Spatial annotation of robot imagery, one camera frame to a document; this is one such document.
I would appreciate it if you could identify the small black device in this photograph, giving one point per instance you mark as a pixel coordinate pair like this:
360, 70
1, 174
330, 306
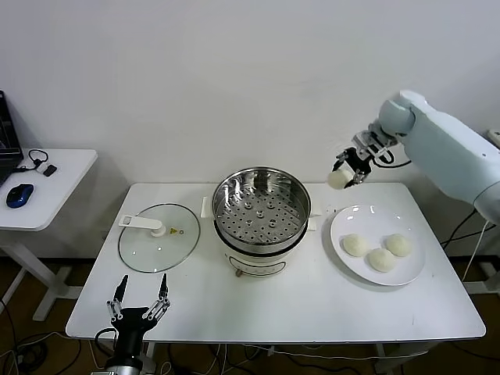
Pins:
51, 170

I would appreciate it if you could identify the white round plate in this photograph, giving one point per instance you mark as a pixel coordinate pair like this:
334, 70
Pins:
375, 222

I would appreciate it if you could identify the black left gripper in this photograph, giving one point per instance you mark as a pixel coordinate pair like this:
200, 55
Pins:
131, 324

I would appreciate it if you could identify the black laptop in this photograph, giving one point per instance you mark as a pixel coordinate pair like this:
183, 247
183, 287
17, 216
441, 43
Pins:
8, 156

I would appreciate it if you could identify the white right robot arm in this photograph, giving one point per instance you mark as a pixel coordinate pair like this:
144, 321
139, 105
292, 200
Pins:
441, 144

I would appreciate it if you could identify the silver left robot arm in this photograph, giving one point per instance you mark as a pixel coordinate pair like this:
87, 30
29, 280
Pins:
125, 365

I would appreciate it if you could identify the white box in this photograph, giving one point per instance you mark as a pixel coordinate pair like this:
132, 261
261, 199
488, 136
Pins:
495, 136

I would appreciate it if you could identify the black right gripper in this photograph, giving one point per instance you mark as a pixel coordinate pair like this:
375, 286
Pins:
361, 161

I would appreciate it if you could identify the blue computer mouse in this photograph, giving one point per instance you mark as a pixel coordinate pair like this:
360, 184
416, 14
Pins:
19, 194

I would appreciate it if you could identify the stainless steel steamer basket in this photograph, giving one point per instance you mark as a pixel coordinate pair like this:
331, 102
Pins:
297, 195

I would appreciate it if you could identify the white electric cooking pot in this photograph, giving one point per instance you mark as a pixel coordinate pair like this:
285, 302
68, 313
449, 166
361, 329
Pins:
254, 265

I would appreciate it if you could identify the white steamed baozi bun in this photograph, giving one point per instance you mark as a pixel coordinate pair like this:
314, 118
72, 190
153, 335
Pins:
381, 259
399, 245
336, 179
355, 245

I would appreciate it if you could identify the white table base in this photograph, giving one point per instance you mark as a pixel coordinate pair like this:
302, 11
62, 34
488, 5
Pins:
486, 269

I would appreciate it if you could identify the white side table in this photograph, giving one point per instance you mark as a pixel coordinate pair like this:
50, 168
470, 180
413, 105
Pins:
66, 187

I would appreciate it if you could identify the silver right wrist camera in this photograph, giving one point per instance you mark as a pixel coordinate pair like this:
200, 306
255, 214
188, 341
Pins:
361, 140

